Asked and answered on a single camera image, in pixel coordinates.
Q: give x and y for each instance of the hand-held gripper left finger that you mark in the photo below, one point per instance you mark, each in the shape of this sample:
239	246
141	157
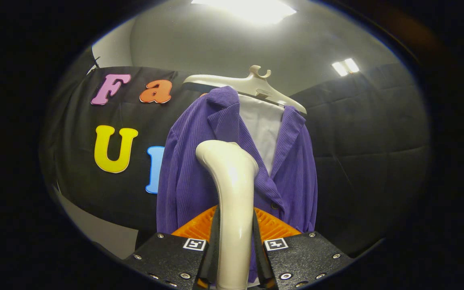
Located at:
212	253

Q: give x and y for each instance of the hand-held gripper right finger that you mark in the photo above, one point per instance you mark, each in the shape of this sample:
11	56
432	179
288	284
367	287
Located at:
259	253

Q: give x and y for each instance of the white garment steamer head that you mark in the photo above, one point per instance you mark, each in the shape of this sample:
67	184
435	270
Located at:
234	193

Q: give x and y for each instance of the white garment form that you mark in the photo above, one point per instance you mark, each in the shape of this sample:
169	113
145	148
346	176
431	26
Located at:
262	129

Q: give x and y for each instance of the white clothes hanger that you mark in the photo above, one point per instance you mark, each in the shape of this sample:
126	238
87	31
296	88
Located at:
252	84

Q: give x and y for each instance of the black side curtain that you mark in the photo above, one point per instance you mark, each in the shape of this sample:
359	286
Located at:
369	153
61	121

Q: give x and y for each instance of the small double ceiling light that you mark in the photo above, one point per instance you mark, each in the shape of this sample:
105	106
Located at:
345	66

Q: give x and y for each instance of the large ceiling light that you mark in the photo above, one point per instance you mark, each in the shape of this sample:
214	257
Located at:
248	8

